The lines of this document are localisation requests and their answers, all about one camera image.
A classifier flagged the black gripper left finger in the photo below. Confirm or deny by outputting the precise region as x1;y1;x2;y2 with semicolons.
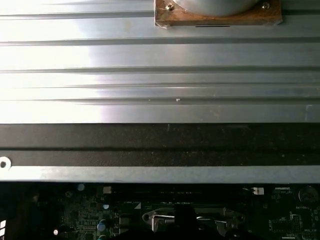
112;204;187;240

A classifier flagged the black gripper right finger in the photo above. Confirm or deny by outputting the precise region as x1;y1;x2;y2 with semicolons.
186;204;242;240

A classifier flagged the metal socket cover frame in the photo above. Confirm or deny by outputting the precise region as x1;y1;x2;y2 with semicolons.
149;211;238;240

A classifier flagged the metal wire locking lever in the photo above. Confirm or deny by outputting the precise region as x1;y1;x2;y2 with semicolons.
152;212;226;223

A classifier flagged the CPU socket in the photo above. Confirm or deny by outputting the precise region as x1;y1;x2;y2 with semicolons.
141;206;246;240

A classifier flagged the green motherboard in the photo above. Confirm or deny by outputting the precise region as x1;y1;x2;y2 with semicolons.
0;182;320;240

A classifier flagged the open black PC case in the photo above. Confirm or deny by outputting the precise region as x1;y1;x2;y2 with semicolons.
0;122;320;240

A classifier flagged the round coin battery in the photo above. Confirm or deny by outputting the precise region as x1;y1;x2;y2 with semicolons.
297;186;317;204

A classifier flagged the square brown base plate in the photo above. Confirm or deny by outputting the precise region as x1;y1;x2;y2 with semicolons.
153;0;283;30

